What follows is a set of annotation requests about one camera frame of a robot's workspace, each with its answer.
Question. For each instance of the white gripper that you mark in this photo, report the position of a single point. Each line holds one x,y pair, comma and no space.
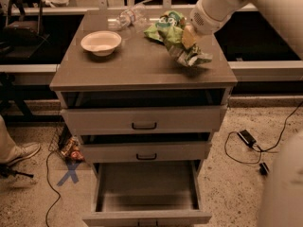
204,22

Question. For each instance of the green jalapeno chip bag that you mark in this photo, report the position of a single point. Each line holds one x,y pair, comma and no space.
187,57

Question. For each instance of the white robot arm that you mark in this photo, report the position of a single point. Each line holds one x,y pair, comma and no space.
282,199

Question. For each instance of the green cartoon snack bag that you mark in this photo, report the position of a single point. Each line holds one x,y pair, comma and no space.
169,27

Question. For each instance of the grey drawer cabinet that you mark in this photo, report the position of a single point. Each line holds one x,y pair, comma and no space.
140,74

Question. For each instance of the top grey drawer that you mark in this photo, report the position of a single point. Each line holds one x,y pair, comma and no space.
144,120

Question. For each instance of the grey drawer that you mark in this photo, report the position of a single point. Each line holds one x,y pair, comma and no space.
146,194
144,120
147,152

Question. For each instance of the middle grey drawer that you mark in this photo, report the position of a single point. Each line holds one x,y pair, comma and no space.
147,152

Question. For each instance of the bottom grey drawer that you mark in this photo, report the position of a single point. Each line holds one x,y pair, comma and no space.
146,194

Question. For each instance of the white paper bowl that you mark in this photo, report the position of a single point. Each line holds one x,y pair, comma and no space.
101,43

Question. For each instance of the black power adapter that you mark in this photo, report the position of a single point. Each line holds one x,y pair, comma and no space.
247,138

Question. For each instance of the black metal bar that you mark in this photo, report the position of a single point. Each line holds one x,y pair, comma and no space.
263,169

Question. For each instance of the black chair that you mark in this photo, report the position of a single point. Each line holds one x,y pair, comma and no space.
21,37

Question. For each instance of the blue tape cross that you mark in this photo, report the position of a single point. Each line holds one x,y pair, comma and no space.
70,173

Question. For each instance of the white sneaker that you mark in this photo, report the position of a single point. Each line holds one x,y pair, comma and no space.
26,151

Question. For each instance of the beige trouser leg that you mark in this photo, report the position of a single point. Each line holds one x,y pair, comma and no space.
9,151

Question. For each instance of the black tripod foot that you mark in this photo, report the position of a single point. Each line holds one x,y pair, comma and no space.
6,171

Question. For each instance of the wire basket with snacks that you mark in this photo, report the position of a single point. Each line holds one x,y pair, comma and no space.
65,145

